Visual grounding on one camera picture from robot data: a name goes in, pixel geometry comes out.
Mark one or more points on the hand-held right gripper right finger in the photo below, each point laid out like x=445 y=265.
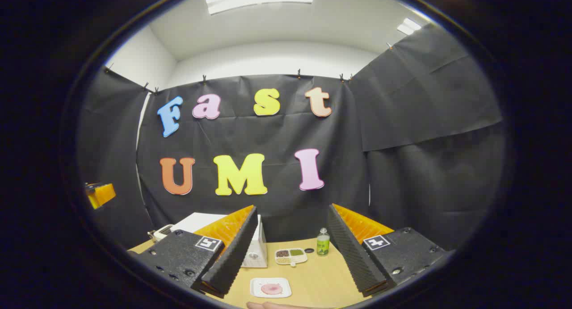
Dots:
x=353 y=255

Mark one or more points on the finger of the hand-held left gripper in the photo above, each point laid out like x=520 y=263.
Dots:
x=103 y=195

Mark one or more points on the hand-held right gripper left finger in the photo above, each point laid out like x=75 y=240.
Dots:
x=237 y=255

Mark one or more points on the white square food plate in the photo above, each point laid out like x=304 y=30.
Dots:
x=257 y=291

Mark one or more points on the pink ham slice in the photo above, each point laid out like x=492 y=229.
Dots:
x=271 y=289

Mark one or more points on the white microwave oven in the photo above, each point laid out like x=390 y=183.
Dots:
x=196 y=222

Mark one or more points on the green label drink bottle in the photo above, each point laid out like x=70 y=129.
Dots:
x=323 y=244

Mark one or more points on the white divided dish of beans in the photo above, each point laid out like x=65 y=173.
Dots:
x=290 y=256

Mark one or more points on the white toaster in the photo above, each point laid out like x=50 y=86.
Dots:
x=161 y=232

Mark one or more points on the small ceiling light panel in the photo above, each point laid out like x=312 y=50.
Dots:
x=409 y=26

